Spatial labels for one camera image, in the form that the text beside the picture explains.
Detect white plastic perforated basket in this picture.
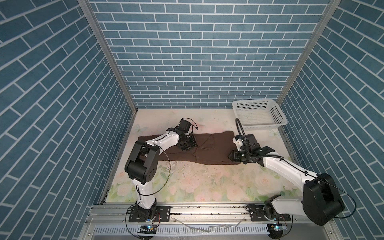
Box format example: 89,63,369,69
232,99,288,131

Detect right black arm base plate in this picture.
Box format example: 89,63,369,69
245,204,292,222

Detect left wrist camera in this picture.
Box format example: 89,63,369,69
176,119,192,134

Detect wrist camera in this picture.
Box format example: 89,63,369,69
233,134,261,152
176,119,192,134

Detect left green circuit board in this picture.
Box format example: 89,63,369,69
138,226,158,235

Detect aluminium corner post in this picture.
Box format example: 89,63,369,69
275,0,343,106
77,0,138,113

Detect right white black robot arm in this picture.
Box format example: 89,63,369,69
228,147,345,226

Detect right aluminium corner post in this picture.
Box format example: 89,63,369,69
275,0,343,106

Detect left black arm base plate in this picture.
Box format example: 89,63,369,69
128,205,171,223

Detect brown trousers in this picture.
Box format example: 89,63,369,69
137,130,241,166

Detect aluminium front mounting rail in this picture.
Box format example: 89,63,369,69
85,203,335,226

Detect white slotted cable duct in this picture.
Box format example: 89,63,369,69
94,224,269,237

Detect left aluminium corner post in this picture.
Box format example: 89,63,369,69
77,0,138,113

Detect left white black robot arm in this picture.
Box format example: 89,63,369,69
125,128,197,222

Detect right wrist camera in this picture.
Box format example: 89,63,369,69
233,134,261,152

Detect right green circuit board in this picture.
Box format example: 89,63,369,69
267,224,287,234

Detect green circuit board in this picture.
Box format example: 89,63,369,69
267,224,287,234
138,226,158,235

